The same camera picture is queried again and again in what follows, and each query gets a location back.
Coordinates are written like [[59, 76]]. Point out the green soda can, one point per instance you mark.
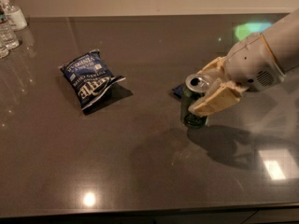
[[194, 88]]

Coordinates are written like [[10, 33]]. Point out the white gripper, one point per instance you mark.
[[250, 62]]

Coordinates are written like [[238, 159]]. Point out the white hand sanitizer bottle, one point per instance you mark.
[[14, 15]]

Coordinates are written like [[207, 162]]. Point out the clear bottle at edge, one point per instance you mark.
[[3, 50]]

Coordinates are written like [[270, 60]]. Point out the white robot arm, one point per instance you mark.
[[283, 39]]

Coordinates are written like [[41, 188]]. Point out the blue kettle chips bag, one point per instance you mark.
[[89, 77]]

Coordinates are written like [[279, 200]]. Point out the blue rxbar blueberry wrapper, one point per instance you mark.
[[178, 90]]

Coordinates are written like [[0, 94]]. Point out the clear plastic water bottle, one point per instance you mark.
[[7, 35]]

